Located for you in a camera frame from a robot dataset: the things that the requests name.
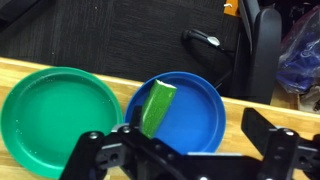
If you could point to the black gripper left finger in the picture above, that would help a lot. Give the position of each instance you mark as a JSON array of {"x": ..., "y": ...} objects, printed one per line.
[{"x": 136, "y": 119}]

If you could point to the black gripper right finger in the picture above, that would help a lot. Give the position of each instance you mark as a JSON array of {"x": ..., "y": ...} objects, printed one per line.
[{"x": 257, "y": 129}]

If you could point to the green zucchini piece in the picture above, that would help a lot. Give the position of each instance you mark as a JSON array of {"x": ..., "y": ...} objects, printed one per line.
[{"x": 156, "y": 106}]

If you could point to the blue plate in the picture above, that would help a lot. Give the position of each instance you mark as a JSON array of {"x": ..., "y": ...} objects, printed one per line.
[{"x": 196, "y": 119}]

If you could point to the green plate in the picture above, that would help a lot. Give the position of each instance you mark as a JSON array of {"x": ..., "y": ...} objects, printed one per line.
[{"x": 46, "y": 112}]

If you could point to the blue plastic bag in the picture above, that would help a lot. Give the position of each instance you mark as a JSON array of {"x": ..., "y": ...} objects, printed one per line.
[{"x": 299, "y": 61}]

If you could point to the black office chair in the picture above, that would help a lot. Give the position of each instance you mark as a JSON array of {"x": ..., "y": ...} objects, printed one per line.
[{"x": 254, "y": 63}]

